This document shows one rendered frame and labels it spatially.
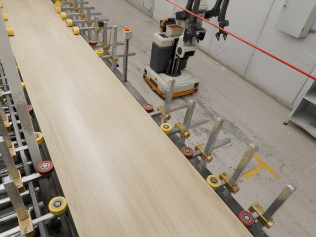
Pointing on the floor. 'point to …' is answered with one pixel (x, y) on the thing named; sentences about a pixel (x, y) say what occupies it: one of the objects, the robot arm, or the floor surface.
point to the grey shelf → (297, 114)
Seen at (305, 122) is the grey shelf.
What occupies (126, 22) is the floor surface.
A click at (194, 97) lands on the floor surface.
